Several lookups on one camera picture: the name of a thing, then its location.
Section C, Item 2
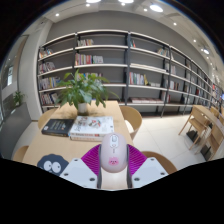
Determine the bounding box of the small green background plant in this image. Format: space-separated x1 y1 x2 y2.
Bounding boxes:
12 90 26 107

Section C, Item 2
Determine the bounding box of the green potted plant white pot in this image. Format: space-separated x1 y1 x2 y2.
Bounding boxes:
55 69 119 116

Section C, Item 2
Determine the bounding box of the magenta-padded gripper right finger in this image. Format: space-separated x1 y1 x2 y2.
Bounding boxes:
126 144 169 189

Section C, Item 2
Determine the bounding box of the black book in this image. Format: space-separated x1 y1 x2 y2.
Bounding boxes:
41 118 75 138

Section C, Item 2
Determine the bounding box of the round ceiling lights group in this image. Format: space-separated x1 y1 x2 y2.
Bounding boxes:
54 0 211 56

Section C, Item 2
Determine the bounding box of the white book with red lettering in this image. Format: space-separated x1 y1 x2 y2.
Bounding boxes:
69 133 113 143

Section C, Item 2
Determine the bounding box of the round-backed wooden chair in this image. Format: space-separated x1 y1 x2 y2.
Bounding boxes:
141 150 178 175
119 105 143 140
37 108 58 130
12 145 30 164

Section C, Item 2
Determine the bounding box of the black mouse pad with eyes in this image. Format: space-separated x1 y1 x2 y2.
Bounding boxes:
36 153 70 177

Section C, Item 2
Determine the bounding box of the pink computer mouse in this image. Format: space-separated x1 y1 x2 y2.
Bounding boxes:
99 132 128 173

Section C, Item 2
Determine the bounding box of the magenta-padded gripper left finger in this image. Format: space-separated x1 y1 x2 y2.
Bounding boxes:
59 143 103 190

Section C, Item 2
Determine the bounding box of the white illustrated book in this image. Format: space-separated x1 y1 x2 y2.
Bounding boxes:
68 115 115 138

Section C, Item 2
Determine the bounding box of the wooden tables and chairs group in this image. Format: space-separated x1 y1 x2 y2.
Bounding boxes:
178 104 224 162

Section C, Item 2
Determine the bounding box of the grey bookshelf unit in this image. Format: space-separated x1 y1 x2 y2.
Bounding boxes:
36 29 224 118

